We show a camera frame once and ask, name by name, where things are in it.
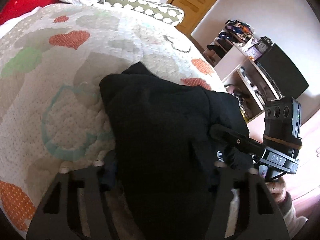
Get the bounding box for black pants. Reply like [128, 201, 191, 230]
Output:
[99, 63, 252, 239]

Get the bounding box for grey sleeve right forearm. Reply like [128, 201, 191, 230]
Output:
[278, 192, 308, 239]

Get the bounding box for person's right hand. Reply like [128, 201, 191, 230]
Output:
[266, 177, 286, 204]

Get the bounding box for black television screen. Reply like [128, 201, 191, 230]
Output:
[256, 44, 309, 99]

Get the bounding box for patchwork quilted bedspread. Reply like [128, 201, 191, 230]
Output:
[1, 4, 224, 237]

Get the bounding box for black desk clock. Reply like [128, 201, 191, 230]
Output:
[257, 36, 273, 54]

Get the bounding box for white shelf unit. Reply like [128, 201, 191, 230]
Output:
[213, 45, 283, 124]

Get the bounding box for shoe rack with clutter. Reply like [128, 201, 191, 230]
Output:
[203, 20, 258, 67]

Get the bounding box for green sheep-print bolster pillow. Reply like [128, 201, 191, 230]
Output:
[99, 0, 185, 26]

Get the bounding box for white bed sheet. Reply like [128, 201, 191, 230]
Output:
[0, 7, 42, 38]

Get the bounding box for red pillow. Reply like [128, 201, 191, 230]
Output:
[0, 0, 61, 25]

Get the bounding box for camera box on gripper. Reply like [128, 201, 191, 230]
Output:
[263, 97, 302, 159]

